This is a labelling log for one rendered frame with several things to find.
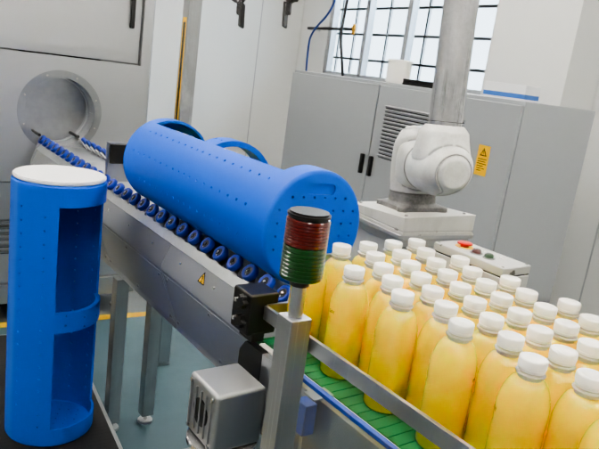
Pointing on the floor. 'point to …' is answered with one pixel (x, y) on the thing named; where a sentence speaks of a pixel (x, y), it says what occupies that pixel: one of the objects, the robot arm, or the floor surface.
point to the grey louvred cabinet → (377, 123)
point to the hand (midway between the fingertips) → (262, 23)
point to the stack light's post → (285, 381)
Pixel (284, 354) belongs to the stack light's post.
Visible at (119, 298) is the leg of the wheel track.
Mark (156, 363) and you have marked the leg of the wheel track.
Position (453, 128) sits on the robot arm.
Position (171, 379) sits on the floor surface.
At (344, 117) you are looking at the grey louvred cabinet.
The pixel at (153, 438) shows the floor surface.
